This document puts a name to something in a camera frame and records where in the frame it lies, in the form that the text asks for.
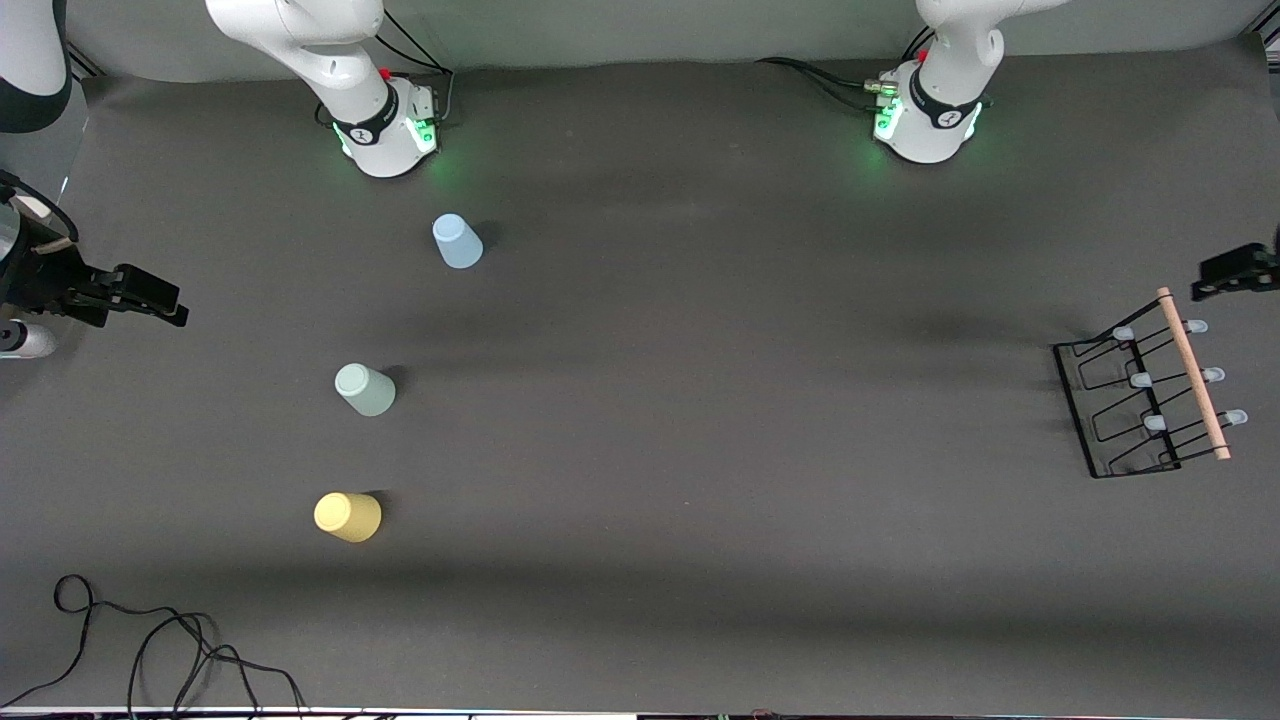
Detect loose black cable on table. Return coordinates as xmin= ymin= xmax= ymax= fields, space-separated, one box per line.
xmin=0 ymin=574 xmax=306 ymax=720

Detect light blue plastic cup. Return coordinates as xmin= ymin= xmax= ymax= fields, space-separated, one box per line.
xmin=432 ymin=213 xmax=484 ymax=270

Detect black arm base cables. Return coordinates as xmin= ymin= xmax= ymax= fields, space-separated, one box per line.
xmin=375 ymin=5 xmax=456 ymax=126
xmin=755 ymin=28 xmax=936 ymax=113

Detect pale green plastic cup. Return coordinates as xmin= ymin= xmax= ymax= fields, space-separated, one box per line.
xmin=334 ymin=362 xmax=397 ymax=418

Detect yellow plastic cup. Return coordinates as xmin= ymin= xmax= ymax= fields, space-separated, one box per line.
xmin=313 ymin=491 xmax=383 ymax=544

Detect black right arm base cables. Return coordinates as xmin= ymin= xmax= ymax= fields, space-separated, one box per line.
xmin=375 ymin=5 xmax=456 ymax=126

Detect black wire cup holder rack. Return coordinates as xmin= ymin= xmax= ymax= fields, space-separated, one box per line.
xmin=1053 ymin=288 xmax=1249 ymax=479

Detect black left arm base cables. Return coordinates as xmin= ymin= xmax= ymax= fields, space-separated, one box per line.
xmin=755 ymin=28 xmax=936 ymax=113

